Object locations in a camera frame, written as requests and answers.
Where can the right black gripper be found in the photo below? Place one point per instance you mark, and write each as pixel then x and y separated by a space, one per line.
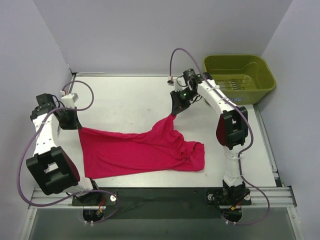
pixel 180 99

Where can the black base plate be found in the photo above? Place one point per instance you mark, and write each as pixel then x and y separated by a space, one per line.
pixel 162 203

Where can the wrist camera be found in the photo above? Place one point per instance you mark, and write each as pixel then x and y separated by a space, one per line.
pixel 176 83
pixel 69 99

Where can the aluminium front rail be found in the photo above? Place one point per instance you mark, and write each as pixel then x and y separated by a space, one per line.
pixel 277 197

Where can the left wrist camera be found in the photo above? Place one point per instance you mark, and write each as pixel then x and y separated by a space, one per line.
pixel 69 99

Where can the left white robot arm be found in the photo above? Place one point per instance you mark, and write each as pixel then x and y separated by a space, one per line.
pixel 50 166

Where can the olive green plastic basin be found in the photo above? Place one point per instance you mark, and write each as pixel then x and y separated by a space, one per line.
pixel 244 78

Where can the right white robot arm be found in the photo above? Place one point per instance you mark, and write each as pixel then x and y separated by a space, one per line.
pixel 231 131

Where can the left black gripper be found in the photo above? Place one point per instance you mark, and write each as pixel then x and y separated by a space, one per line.
pixel 69 119

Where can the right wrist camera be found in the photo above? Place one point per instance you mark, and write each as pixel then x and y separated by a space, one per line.
pixel 176 83

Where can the pink t shirt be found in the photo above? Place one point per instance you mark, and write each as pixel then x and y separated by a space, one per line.
pixel 111 154

